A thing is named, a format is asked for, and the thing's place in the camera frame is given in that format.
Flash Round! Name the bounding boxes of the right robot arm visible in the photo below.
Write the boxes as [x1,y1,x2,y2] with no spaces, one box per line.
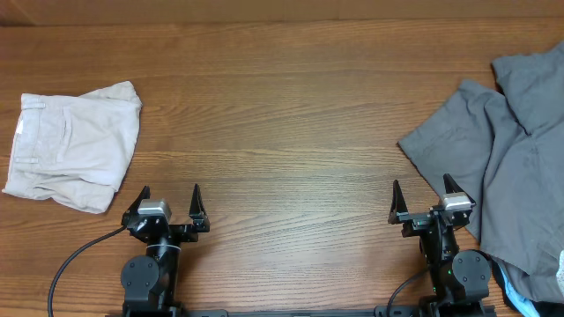
[385,173,495,317]

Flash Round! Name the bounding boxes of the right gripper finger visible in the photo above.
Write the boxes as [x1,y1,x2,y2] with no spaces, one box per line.
[443,173,476,206]
[388,180,409,223]

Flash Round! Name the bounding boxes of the black garment with logo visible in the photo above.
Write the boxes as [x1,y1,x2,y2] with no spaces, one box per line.
[492,260,563,317]

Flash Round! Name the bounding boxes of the beige folded shorts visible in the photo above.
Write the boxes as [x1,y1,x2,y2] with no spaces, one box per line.
[3,81,142,214]

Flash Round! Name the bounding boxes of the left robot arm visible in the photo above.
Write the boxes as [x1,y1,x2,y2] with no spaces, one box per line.
[121,185,211,316]

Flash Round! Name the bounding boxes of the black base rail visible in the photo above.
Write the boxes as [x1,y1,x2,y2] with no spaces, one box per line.
[105,305,497,317]

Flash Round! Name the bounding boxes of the light blue garment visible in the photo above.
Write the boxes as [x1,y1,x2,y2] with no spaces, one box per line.
[495,260,540,317]

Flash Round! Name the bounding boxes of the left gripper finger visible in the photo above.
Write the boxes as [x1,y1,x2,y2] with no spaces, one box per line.
[122,186,151,225]
[189,184,207,220]

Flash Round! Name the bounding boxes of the grey shorts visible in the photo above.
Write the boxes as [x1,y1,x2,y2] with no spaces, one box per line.
[399,46,563,303]

